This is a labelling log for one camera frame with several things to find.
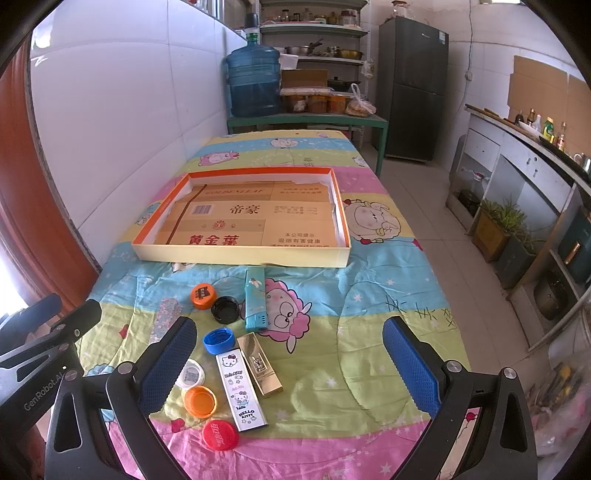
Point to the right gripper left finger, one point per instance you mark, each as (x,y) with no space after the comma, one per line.
(79,445)

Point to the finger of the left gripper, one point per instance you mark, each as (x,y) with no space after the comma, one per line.
(77,323)
(16,327)

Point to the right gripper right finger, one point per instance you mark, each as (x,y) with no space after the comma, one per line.
(502,445)

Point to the plain orange bottle cap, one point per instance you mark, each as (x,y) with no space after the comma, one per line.
(200,402)

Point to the white QR code cap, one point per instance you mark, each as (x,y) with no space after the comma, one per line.
(191,375)

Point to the orange cap with label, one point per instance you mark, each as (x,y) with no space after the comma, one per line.
(203,296)

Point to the red cola bottle cap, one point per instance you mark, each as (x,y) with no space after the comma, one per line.
(220,435)

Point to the blue bottle cap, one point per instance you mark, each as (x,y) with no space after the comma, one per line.
(219,341)

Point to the black bottle cap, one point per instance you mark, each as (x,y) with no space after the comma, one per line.
(225,310)

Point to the white Hello Kitty lighter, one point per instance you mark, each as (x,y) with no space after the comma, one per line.
(239,391)

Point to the teal lighter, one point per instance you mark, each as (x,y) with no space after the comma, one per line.
(255,300)

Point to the gold lighter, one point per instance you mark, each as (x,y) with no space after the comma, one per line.
(259,365)

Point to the clear patterned lighter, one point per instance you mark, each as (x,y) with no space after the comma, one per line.
(168,311)

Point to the brown wooden door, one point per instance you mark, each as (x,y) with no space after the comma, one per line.
(42,253)

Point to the colourful cartoon quilt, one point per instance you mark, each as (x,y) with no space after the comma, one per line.
(344,412)

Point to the potted green plant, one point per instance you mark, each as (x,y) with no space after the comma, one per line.
(496,225)

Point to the orange-rimmed cardboard tray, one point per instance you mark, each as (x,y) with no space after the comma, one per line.
(147,249)

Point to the green metal table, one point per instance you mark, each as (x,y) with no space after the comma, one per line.
(373,121)

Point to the white kitchen counter cabinet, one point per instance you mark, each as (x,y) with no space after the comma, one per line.
(497,162)

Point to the blue water jug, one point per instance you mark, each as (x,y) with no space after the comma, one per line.
(253,75)

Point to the cardboard box on shelf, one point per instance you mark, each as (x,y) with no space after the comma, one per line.
(304,78)

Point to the green dish soap bottle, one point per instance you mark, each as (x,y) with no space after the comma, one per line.
(548,131)

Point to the plastic bag of food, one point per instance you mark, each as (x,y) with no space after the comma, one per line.
(358,106)

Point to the metal storage shelf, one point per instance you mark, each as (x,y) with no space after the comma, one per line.
(330,35)

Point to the black refrigerator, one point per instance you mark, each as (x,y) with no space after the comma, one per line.
(411,86)

